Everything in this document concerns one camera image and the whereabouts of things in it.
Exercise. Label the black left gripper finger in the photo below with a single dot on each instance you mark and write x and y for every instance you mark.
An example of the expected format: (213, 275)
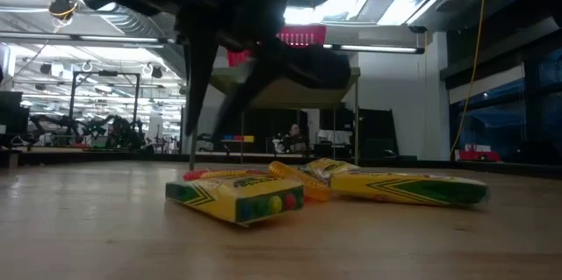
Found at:
(307, 69)
(199, 60)

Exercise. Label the yellow crayon pack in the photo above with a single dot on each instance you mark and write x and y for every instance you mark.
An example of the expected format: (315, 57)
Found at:
(327, 166)

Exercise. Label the small yellow crayon box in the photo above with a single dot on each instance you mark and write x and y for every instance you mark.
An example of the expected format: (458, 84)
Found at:
(228, 201)

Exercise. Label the large yellow crayon box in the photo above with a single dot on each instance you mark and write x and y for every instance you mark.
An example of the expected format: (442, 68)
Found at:
(417, 190)

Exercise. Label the pale green metal shelf riser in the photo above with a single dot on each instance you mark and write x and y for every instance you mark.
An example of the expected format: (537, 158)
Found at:
(307, 95)

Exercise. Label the red plastic basket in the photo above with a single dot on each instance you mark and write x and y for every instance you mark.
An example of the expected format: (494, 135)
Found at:
(307, 36)

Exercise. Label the short ceiling light strip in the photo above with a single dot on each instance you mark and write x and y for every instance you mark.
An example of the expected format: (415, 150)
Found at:
(377, 48)

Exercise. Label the long ceiling light strip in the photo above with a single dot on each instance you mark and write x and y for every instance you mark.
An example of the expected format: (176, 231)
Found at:
(118, 39)

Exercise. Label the coloured block row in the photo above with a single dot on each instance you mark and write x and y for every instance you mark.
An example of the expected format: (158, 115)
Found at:
(239, 138)

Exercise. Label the black background robot arms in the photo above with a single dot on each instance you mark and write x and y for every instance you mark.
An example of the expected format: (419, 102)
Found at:
(123, 133)

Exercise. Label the red tool cart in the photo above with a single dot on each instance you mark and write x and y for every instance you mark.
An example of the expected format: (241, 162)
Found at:
(478, 156)

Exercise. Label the black monitor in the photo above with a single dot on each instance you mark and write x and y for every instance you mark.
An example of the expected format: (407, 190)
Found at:
(13, 117)

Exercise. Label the black gantry frame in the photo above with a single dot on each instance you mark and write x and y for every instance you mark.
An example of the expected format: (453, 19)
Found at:
(105, 73)

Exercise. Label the black wall camera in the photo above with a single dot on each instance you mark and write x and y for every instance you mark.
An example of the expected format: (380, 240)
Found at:
(417, 29)

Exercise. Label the black aluminium table frame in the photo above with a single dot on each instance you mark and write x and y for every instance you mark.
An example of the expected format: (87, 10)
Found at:
(131, 157)

